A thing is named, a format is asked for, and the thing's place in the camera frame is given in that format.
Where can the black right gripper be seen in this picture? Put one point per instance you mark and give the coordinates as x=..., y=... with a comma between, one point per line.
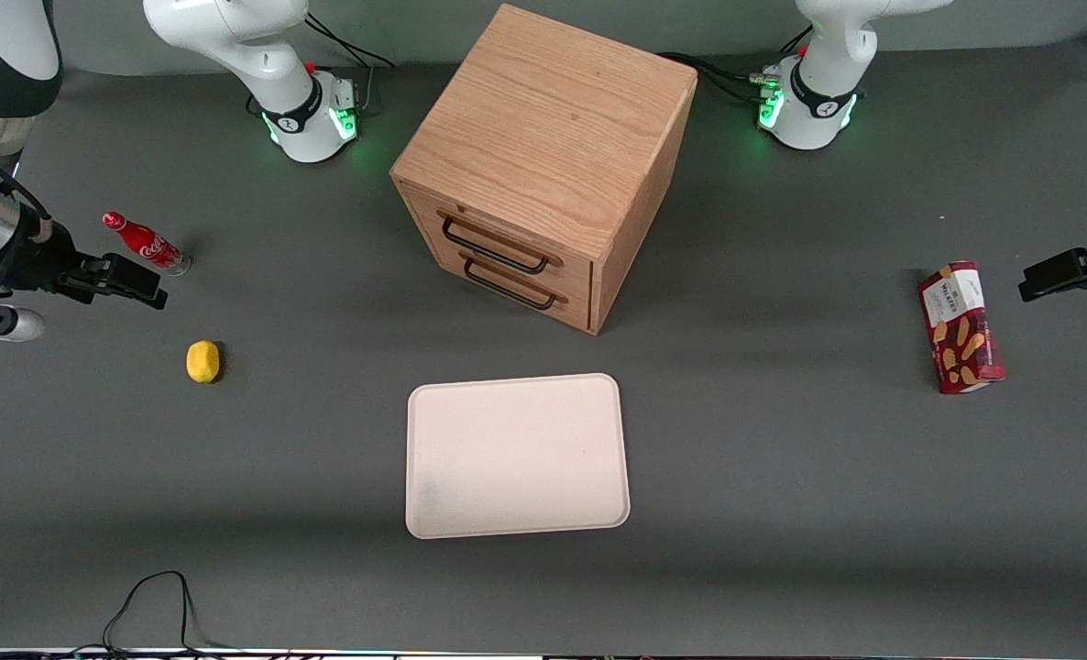
x=49, y=258

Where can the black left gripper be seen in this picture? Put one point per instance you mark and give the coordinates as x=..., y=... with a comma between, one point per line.
x=1070, y=270

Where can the red coke bottle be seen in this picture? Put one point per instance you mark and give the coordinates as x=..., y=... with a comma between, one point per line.
x=145, y=242

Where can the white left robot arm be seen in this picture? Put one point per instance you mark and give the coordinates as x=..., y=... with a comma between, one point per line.
x=823, y=92

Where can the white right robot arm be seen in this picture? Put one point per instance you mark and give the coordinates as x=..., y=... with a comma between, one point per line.
x=232, y=37

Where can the beige rectangular tray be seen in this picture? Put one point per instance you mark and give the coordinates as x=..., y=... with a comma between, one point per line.
x=516, y=456

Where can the red cookie box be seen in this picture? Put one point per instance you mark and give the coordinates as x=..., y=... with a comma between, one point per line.
x=960, y=327

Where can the yellow lemon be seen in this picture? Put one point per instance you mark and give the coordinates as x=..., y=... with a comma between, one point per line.
x=203, y=361

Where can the wooden drawer cabinet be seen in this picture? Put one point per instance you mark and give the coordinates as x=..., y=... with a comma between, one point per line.
x=543, y=137

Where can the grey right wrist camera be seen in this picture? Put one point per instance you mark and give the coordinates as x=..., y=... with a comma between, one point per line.
x=3, y=323

